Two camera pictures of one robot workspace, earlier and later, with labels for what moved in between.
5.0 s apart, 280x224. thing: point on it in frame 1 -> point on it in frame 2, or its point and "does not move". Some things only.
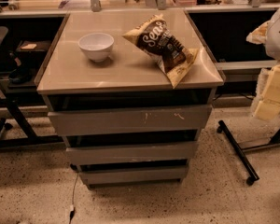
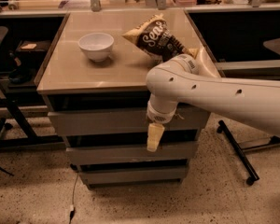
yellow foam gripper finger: x=273 y=91 -> x=155 y=133
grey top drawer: x=67 y=123 does not move
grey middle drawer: x=163 y=152 does not move
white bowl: x=97 y=46 does not move
